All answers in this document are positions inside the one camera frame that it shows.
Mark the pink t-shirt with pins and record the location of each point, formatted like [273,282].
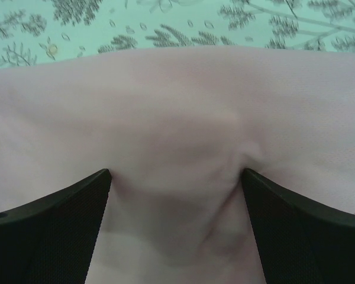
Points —
[176,127]

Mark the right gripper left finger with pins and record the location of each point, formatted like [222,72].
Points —
[52,239]

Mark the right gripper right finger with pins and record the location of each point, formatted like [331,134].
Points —
[299,240]

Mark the floral patterned table mat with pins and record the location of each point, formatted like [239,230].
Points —
[33,32]

